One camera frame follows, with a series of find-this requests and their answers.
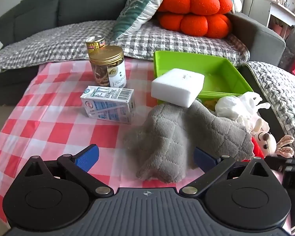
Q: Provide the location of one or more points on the white and blue milk carton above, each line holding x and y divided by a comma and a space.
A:
105, 105

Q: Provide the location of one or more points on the teal leaf-print pillow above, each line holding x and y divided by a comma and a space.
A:
142, 2

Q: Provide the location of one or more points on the white shelf unit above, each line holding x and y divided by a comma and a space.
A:
277, 9

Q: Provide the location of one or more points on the orange pumpkin cushion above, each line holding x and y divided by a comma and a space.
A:
194, 25
196, 1

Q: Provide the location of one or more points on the grey checked blanket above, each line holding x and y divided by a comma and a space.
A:
51, 44

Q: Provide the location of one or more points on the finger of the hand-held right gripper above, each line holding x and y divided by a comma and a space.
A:
276, 162

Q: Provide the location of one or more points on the red-white checked tablecloth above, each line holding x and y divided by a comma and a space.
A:
51, 132

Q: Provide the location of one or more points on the white sponge block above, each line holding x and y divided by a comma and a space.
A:
177, 86

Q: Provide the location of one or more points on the glass jar with gold lid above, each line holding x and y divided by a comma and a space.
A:
108, 66

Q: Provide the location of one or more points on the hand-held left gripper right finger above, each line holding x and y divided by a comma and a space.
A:
204, 159

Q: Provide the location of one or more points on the white plastic bag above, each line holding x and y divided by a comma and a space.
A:
233, 108

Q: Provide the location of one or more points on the green plastic box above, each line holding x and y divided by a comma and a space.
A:
211, 64

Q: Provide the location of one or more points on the quilted fleece cloth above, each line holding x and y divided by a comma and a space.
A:
174, 132

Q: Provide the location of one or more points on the white plush toy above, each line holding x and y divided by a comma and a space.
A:
237, 4

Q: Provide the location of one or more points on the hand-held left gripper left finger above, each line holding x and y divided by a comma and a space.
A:
87, 157

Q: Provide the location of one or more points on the grey knitted blanket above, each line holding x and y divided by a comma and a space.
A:
277, 86

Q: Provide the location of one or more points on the yellow-red label tin can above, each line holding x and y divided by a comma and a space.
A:
95, 45

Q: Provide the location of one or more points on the reindeer plush toy red outfit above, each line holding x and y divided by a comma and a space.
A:
265, 140

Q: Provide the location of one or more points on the dark grey sofa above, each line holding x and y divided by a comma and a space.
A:
64, 2

